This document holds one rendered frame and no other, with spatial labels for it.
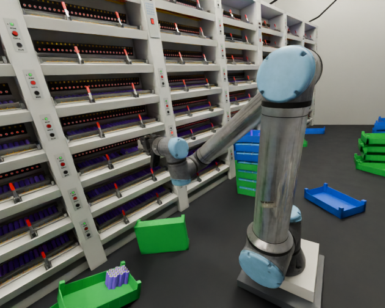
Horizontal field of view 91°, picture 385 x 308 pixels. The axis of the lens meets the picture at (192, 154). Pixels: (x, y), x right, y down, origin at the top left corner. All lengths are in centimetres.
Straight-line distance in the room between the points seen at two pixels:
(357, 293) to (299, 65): 99
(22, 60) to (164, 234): 109
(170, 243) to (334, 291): 81
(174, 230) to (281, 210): 73
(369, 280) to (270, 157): 86
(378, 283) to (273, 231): 68
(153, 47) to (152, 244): 123
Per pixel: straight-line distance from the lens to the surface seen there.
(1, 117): 113
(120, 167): 124
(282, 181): 57
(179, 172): 82
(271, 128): 52
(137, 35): 139
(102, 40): 150
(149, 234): 125
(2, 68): 115
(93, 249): 136
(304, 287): 100
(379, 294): 124
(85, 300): 118
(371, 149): 240
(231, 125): 74
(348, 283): 122
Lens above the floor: 88
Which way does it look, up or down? 17 degrees down
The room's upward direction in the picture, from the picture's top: 9 degrees counter-clockwise
